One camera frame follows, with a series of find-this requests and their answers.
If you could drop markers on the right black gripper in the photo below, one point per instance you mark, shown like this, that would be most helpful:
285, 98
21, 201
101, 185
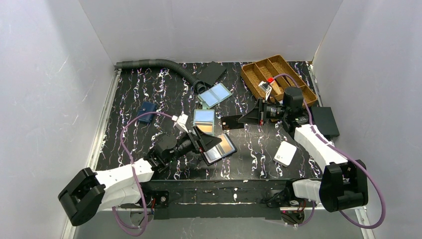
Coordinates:
260, 111

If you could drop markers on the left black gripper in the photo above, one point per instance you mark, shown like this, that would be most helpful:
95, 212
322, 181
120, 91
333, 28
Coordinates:
196, 142

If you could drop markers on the black card holder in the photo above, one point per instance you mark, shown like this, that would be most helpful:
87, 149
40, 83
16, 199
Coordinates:
213, 155

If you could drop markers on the orange credit card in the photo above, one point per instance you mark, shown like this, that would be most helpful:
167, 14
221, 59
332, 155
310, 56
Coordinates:
225, 147

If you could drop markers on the green card holder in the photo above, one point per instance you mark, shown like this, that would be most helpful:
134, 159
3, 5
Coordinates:
204, 120
214, 95

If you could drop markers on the black VIP card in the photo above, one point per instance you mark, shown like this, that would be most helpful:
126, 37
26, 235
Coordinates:
231, 122

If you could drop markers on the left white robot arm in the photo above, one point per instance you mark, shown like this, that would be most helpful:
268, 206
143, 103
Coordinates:
92, 191

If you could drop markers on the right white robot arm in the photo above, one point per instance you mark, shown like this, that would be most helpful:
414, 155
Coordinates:
343, 184

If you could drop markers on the wooden piece in tray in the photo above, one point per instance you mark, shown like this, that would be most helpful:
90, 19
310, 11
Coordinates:
276, 88

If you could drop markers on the wicker divided tray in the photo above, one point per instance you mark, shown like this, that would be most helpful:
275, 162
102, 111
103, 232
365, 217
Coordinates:
285, 73

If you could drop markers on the white box with code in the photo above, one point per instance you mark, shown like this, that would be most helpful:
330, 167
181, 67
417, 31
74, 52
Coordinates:
285, 153

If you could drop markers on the black square pad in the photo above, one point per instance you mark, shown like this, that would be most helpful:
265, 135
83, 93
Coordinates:
211, 73

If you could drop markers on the black box right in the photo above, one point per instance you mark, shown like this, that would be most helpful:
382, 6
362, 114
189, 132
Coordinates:
324, 119

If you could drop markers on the blue snap wallet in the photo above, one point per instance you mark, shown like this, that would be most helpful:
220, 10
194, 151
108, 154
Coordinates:
144, 112

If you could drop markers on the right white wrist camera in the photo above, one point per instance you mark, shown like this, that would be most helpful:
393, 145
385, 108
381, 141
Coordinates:
268, 87

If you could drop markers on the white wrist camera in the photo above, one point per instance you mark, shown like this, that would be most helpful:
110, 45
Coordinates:
268, 87
180, 122

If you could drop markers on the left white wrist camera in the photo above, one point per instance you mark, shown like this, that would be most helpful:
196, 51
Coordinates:
180, 122

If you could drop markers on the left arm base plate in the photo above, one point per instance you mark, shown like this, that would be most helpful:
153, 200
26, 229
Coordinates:
158, 199

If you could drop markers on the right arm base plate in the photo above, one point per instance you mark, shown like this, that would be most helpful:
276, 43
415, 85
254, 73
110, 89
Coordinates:
284, 198

